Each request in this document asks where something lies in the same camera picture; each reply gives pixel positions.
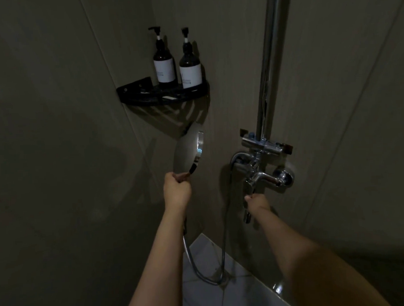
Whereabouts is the chrome shower riser pipe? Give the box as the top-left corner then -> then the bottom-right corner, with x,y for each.
250,0 -> 299,143

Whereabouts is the person's right hand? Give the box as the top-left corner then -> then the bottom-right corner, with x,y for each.
244,193 -> 271,215

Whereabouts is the person's right forearm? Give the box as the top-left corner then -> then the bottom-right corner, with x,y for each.
255,201 -> 393,306

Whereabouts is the chrome shower hose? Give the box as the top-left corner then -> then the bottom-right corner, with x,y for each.
179,163 -> 240,287

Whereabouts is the dark pump bottle white label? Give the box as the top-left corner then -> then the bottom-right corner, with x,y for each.
148,26 -> 178,87
177,27 -> 204,90

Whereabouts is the person's left hand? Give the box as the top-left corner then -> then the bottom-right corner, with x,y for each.
162,171 -> 194,212

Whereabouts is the chrome shower mixer faucet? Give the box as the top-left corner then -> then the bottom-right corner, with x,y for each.
228,126 -> 297,225

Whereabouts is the person's left forearm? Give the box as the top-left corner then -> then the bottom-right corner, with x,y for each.
118,204 -> 190,306

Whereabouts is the black corner shower shelf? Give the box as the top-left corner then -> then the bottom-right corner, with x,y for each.
116,74 -> 211,107

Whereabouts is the chrome handheld shower head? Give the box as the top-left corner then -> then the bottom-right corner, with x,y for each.
171,123 -> 206,184

